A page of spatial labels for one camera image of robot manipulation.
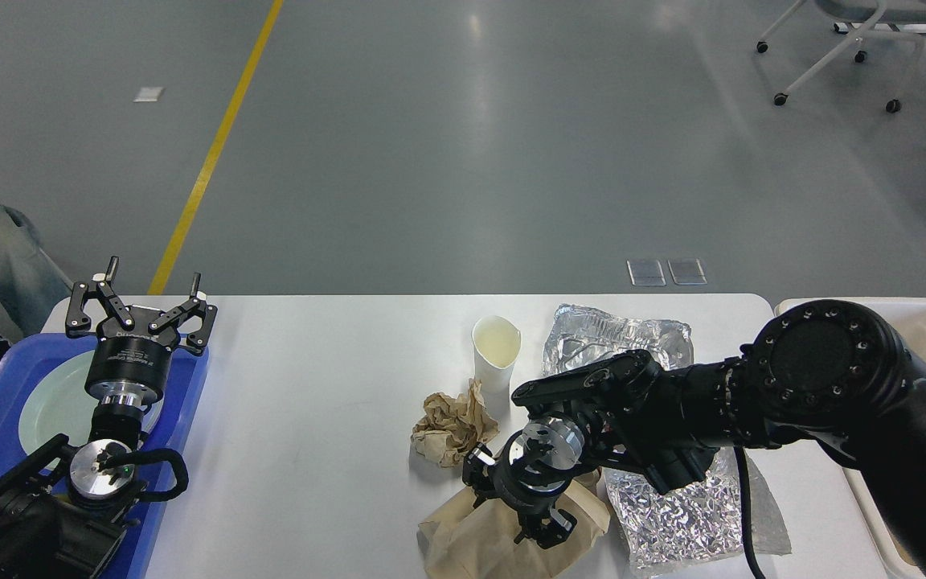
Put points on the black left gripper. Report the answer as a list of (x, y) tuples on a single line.
[(127, 366)]

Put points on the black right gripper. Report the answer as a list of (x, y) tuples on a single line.
[(529, 473)]

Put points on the brown paper bag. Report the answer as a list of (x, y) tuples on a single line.
[(459, 540)]

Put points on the brown paper ball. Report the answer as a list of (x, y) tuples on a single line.
[(452, 426)]

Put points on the mint green plate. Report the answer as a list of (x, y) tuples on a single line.
[(59, 404)]

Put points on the aluminium foil sheet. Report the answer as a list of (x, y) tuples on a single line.
[(694, 525)]

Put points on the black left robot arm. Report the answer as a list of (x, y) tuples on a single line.
[(65, 509)]

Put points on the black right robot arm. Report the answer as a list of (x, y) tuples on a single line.
[(831, 371)]

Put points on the white paper cup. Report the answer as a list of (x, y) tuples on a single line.
[(496, 344)]

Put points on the aluminium foil tray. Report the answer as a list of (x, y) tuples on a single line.
[(581, 335)]

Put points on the blue plastic tray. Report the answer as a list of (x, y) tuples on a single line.
[(33, 358)]

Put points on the white plastic bin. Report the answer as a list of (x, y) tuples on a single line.
[(908, 317)]

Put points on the white table foot bar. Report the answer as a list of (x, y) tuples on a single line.
[(916, 28)]

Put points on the white office chair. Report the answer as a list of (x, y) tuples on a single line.
[(868, 13)]

